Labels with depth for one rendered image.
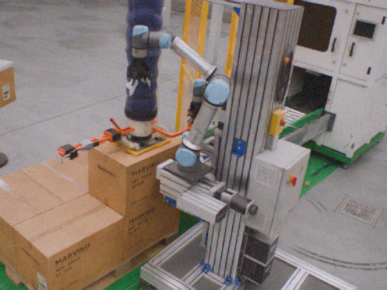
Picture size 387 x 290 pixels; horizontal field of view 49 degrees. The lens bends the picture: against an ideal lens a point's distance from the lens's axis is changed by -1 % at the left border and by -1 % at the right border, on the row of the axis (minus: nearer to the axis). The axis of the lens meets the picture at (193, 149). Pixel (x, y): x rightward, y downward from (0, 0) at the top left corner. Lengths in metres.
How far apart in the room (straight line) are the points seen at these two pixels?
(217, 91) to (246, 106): 0.30
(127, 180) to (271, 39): 1.29
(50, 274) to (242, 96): 1.56
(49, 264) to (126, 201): 0.62
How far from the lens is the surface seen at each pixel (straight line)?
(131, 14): 2.73
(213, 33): 6.48
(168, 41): 2.21
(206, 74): 2.34
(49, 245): 2.81
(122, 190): 2.90
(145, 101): 2.86
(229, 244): 2.90
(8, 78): 4.59
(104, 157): 2.94
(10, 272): 3.37
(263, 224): 2.59
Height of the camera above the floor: 2.33
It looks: 27 degrees down
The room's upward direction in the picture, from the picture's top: 6 degrees clockwise
